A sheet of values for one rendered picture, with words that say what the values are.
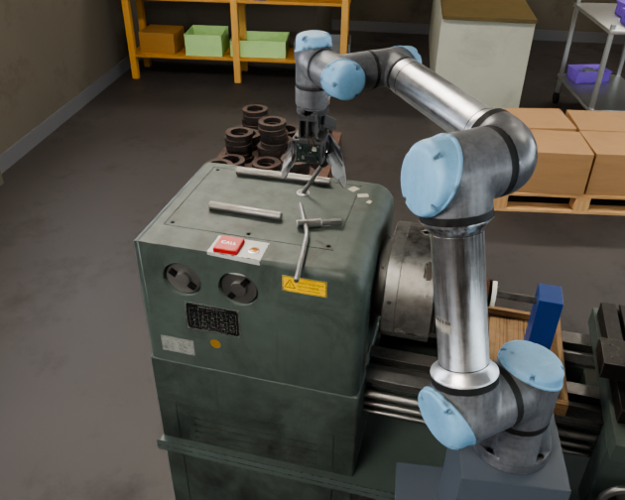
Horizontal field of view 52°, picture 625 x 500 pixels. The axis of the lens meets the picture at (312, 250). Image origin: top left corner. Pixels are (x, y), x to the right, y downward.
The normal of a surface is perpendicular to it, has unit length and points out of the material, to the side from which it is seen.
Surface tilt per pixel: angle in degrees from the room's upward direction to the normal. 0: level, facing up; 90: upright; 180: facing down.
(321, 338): 90
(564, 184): 90
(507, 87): 90
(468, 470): 0
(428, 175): 83
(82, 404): 0
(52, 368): 0
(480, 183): 73
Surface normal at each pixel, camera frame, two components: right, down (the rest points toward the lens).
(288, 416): -0.25, 0.54
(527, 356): 0.13, -0.86
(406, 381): -0.10, -0.52
